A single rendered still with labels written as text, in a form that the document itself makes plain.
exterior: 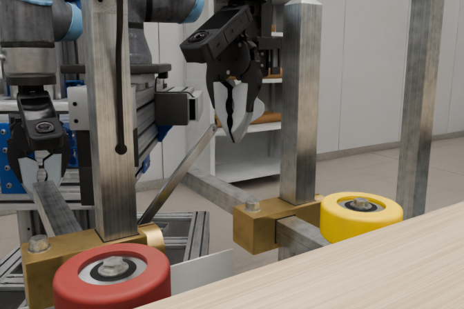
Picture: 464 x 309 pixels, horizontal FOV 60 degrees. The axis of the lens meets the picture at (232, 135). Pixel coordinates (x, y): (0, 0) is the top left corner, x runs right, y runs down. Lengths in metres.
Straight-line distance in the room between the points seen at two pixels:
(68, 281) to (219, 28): 0.34
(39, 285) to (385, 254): 0.31
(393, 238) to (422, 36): 0.41
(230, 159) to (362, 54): 1.90
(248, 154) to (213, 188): 3.08
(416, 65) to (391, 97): 4.32
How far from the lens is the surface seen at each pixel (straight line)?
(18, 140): 0.69
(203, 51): 0.49
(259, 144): 3.78
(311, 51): 0.53
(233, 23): 0.53
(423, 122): 0.73
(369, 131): 4.82
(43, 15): 0.69
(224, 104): 0.58
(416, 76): 0.72
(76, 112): 0.90
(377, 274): 0.32
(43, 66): 0.68
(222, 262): 0.56
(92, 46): 0.40
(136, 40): 1.02
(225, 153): 3.60
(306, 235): 0.49
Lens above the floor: 1.05
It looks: 11 degrees down
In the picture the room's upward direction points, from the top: straight up
